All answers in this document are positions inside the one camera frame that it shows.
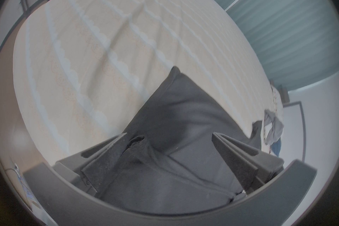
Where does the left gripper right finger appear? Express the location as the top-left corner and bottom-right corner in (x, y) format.
(212, 132), (285, 194)

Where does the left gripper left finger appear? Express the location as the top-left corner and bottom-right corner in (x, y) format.
(54, 133), (129, 194)

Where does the black T-shirt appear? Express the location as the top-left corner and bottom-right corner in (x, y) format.
(97, 66), (263, 215)

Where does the pile of clothes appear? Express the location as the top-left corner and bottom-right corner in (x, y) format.
(263, 110), (284, 156)

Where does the bed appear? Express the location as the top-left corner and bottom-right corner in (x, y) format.
(13, 0), (307, 209)

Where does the white printed pillow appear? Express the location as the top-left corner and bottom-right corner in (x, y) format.
(270, 82), (284, 125)

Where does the grey bedside table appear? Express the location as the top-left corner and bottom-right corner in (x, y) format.
(270, 79), (290, 103)

